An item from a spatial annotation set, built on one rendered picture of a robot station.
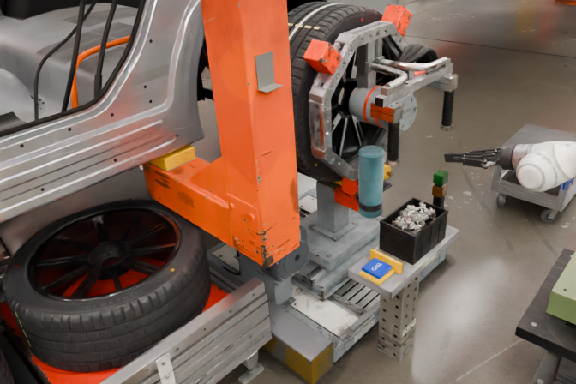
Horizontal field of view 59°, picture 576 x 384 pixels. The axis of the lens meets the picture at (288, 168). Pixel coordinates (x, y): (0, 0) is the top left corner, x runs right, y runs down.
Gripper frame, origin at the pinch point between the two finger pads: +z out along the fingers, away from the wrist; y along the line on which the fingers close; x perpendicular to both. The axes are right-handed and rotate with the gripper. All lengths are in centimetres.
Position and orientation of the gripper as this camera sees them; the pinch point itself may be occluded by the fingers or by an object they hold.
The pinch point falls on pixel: (454, 157)
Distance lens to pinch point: 185.0
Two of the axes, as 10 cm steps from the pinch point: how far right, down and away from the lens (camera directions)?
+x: 2.6, 9.2, 3.1
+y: -6.4, 4.0, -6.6
